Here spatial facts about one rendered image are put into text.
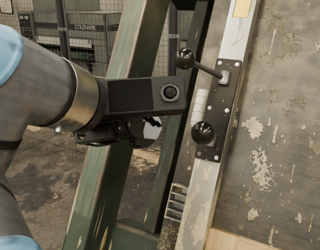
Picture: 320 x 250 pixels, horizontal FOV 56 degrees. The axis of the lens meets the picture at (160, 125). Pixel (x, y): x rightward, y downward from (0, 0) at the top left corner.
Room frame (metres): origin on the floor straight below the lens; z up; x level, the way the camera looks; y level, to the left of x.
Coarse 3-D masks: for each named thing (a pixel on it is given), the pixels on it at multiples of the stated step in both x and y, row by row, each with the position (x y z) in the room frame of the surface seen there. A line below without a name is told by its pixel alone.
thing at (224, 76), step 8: (184, 48) 0.51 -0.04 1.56; (176, 56) 0.51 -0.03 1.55; (184, 56) 0.50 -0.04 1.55; (192, 56) 0.50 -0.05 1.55; (176, 64) 0.51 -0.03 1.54; (184, 64) 0.50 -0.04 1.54; (192, 64) 0.51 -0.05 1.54; (200, 64) 0.53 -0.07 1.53; (208, 72) 0.54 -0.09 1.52; (216, 72) 0.55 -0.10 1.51; (224, 72) 0.56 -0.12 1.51; (224, 80) 0.55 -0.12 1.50
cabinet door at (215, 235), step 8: (208, 232) 0.44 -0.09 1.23; (216, 232) 0.44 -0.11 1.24; (224, 232) 0.44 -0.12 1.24; (208, 240) 0.44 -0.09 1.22; (216, 240) 0.43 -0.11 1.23; (224, 240) 0.43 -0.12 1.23; (232, 240) 0.42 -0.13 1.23; (240, 240) 0.42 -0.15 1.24; (248, 240) 0.42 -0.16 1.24; (208, 248) 0.43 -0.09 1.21; (216, 248) 0.42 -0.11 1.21; (224, 248) 0.42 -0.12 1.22; (232, 248) 0.42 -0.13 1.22; (240, 248) 0.41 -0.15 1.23; (248, 248) 0.41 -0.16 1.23; (256, 248) 0.40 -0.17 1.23; (264, 248) 0.40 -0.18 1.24; (272, 248) 0.40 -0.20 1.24
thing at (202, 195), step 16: (256, 0) 0.64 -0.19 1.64; (256, 16) 0.65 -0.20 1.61; (224, 32) 0.63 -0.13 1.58; (240, 32) 0.61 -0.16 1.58; (224, 48) 0.61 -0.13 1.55; (240, 48) 0.59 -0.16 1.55; (240, 80) 0.57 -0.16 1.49; (224, 144) 0.50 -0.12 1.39; (224, 160) 0.51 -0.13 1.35; (192, 176) 0.49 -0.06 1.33; (208, 176) 0.48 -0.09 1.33; (192, 192) 0.48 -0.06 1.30; (208, 192) 0.47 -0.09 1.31; (192, 208) 0.46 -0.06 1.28; (208, 208) 0.45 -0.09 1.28; (192, 224) 0.44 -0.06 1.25; (208, 224) 0.44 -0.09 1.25; (192, 240) 0.43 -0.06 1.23
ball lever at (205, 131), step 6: (198, 126) 0.42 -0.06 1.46; (204, 126) 0.41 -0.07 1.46; (210, 126) 0.42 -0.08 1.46; (192, 132) 0.42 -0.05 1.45; (198, 132) 0.41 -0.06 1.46; (204, 132) 0.41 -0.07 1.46; (210, 132) 0.41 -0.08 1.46; (198, 138) 0.41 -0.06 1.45; (204, 138) 0.41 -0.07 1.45; (210, 138) 0.41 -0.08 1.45; (216, 138) 0.50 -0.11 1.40; (204, 144) 0.41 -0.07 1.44; (210, 144) 0.50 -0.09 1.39
